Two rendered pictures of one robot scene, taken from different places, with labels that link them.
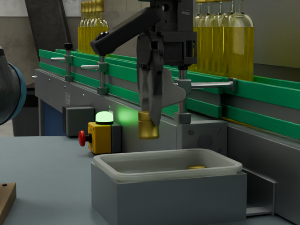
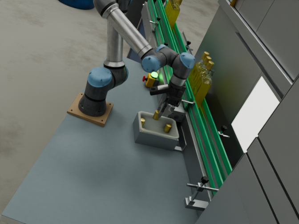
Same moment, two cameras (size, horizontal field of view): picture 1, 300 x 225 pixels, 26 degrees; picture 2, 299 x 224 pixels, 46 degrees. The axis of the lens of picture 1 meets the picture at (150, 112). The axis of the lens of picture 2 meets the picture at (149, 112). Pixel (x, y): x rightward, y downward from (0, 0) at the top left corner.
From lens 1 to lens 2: 0.96 m
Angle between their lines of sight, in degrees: 25
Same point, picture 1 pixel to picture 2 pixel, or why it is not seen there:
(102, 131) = (151, 80)
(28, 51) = not seen: outside the picture
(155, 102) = (160, 113)
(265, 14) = (222, 74)
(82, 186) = (134, 109)
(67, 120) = not seen: hidden behind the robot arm
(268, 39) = (218, 83)
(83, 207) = (130, 122)
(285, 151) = (191, 140)
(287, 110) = (199, 129)
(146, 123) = (156, 115)
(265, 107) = (196, 120)
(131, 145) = not seen: hidden behind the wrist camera
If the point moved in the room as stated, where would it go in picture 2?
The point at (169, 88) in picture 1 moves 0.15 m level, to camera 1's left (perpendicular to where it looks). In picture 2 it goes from (167, 110) to (139, 98)
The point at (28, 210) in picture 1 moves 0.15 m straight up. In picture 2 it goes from (114, 117) to (122, 96)
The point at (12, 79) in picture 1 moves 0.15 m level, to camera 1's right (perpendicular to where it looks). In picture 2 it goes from (124, 75) to (149, 86)
